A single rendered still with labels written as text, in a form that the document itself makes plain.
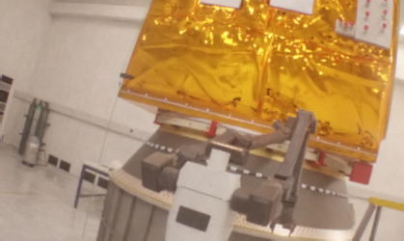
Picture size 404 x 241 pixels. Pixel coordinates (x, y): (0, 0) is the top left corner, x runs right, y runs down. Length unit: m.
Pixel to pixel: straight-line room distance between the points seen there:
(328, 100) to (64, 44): 8.99
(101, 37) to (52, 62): 1.74
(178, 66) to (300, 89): 0.85
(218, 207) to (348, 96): 1.40
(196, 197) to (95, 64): 8.54
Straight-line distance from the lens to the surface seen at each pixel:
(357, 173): 2.52
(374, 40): 2.64
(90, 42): 10.15
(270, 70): 2.55
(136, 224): 2.52
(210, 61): 2.64
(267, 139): 2.07
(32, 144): 9.00
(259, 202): 1.30
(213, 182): 1.38
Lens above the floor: 1.49
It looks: 6 degrees up
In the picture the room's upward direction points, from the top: 16 degrees clockwise
